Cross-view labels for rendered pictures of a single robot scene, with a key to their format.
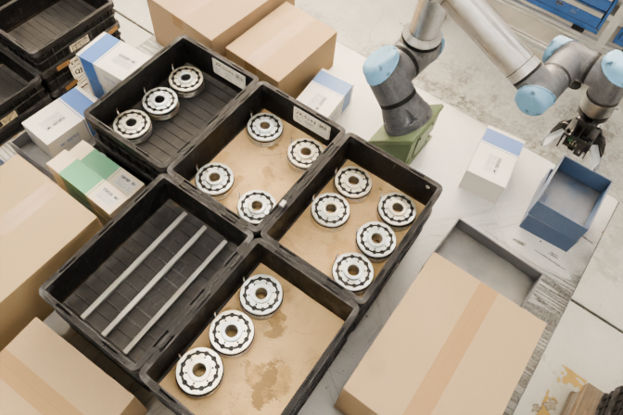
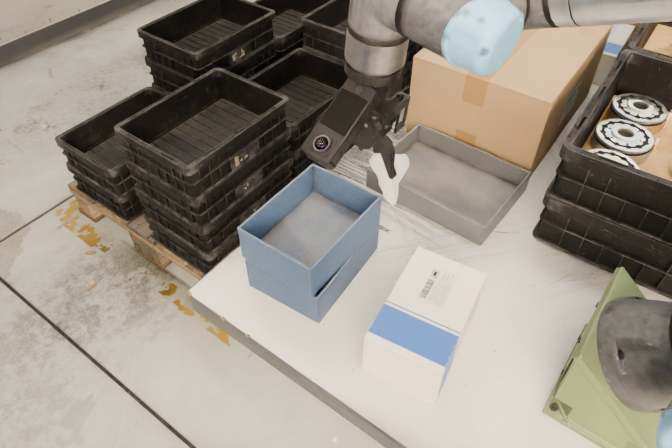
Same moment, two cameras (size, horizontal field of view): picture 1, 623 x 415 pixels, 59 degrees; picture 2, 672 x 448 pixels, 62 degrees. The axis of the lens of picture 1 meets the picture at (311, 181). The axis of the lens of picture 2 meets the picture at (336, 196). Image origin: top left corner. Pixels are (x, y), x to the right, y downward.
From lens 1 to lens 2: 1.77 m
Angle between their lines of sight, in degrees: 79
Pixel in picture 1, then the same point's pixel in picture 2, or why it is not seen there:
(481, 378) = not seen: hidden behind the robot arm
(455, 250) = (477, 213)
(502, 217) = (401, 259)
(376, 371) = (586, 30)
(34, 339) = not seen: outside the picture
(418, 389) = not seen: hidden behind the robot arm
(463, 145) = (470, 393)
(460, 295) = (512, 71)
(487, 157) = (448, 299)
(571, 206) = (303, 233)
